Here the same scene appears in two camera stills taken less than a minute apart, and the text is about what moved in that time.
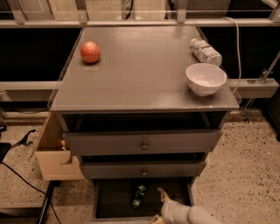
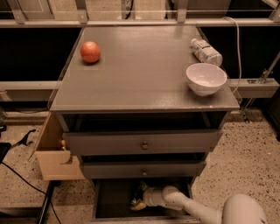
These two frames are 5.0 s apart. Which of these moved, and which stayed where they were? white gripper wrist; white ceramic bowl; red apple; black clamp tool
Moved: white gripper wrist
Stayed: white ceramic bowl; red apple; black clamp tool
